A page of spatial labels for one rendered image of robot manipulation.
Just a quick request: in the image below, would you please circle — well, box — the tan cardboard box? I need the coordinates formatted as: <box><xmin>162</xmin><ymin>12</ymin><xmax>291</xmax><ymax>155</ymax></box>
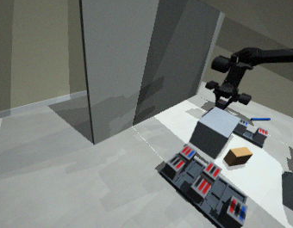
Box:
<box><xmin>223</xmin><ymin>147</ymin><xmax>253</xmax><ymax>166</ymax></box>

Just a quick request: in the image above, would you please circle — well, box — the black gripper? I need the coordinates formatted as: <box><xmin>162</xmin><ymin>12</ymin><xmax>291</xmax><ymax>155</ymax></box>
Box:
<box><xmin>205</xmin><ymin>76</ymin><xmax>252</xmax><ymax>110</ymax></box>

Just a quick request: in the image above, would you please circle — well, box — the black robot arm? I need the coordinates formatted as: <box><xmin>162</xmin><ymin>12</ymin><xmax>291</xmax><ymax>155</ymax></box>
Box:
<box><xmin>210</xmin><ymin>47</ymin><xmax>293</xmax><ymax>99</ymax></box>

